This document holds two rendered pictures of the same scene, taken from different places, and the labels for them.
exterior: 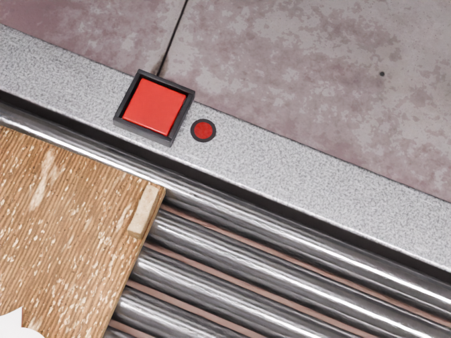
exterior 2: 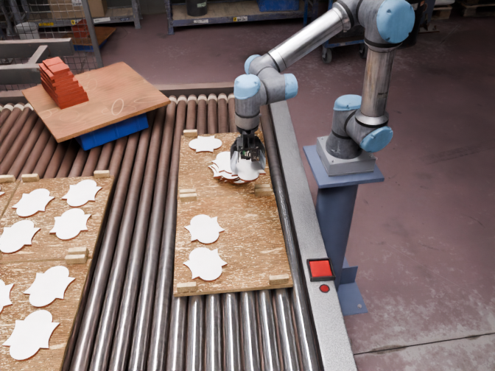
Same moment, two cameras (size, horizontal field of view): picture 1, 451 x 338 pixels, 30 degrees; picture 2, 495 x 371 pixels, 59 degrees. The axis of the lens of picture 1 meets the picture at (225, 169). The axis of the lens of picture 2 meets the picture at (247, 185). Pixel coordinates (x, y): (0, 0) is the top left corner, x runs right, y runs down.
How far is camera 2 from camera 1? 0.68 m
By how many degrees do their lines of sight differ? 47
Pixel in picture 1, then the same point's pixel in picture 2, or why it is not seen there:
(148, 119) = (314, 269)
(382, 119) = not seen: outside the picture
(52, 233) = (255, 260)
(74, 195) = (272, 260)
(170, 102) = (325, 271)
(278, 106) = not seen: outside the picture
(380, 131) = not seen: outside the picture
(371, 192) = (343, 357)
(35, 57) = (313, 232)
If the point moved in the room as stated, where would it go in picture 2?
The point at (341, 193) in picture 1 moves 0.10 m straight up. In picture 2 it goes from (334, 345) to (339, 324)
